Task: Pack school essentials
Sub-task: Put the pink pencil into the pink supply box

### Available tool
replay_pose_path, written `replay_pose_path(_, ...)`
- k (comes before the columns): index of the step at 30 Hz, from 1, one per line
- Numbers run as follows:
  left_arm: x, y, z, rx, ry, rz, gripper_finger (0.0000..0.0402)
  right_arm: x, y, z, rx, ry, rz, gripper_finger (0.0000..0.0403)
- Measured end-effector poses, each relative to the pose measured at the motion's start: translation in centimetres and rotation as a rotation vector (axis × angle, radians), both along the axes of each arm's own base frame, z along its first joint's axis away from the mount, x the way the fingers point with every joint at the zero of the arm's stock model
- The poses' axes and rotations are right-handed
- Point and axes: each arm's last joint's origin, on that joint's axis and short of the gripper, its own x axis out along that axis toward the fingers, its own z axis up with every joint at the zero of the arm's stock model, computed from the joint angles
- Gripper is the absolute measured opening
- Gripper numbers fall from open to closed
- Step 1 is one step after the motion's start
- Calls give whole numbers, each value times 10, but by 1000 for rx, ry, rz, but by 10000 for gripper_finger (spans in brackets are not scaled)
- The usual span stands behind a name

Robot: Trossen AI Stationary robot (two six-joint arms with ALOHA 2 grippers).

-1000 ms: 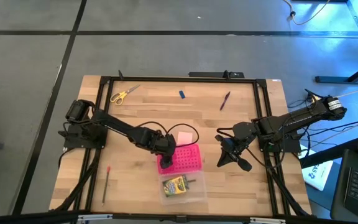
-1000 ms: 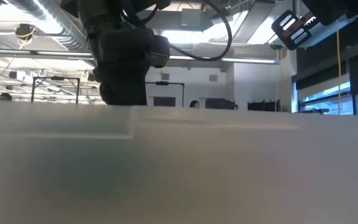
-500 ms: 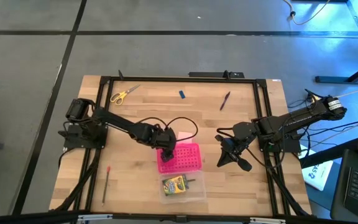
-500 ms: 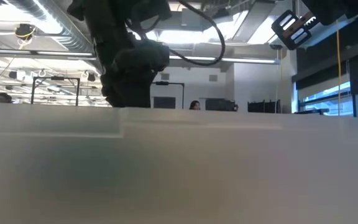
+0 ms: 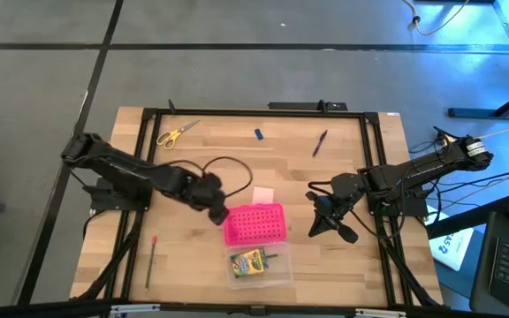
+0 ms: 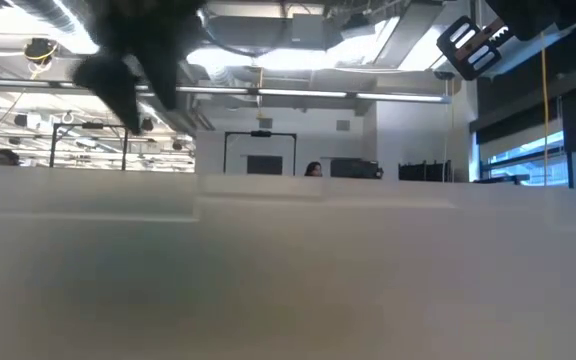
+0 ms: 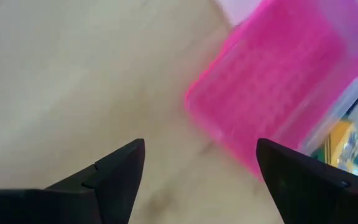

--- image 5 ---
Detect black diagonal desk bar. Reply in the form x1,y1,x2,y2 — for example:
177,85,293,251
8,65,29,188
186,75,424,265
425,196,509,239

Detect yellow-handled scissors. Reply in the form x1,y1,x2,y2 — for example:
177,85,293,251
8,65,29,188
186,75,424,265
156,118,201,150

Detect black bar at table edge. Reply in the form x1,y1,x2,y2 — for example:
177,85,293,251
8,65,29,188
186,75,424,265
267,100,349,112

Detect pink-lidded clear pencil box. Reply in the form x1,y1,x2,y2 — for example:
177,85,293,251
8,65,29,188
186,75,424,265
222,201,294,292

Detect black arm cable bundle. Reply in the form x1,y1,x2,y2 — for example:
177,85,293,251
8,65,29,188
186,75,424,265
377,216,442,308
72,210,143,301

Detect green yellow crayon box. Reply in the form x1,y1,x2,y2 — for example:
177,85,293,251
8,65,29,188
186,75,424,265
230,247,270,279

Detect cream cable with black plug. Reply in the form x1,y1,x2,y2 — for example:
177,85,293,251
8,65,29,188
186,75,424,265
402,0,472,37

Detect dark maroon pen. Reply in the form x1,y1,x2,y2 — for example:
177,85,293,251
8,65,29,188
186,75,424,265
311,129,329,158

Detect black desk leg frame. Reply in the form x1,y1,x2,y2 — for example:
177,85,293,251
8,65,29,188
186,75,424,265
447,0,509,120

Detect black aluminium table frame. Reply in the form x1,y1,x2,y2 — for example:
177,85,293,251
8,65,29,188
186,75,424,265
71,105,444,308

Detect pink sticky note pad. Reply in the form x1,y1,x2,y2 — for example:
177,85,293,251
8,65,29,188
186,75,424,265
252,185,276,207

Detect white paper with blue print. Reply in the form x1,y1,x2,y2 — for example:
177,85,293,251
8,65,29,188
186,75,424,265
428,207,475,272

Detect black left wrist camera cable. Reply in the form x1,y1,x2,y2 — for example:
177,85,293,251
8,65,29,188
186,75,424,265
161,155,255,199

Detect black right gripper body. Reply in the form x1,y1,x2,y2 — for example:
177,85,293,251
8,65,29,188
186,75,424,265
306,172,366,223

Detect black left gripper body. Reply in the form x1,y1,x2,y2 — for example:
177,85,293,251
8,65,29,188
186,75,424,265
183,170,227,212

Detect black overhead beam with brackets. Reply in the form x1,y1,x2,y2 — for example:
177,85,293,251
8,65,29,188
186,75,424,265
0,299,509,318

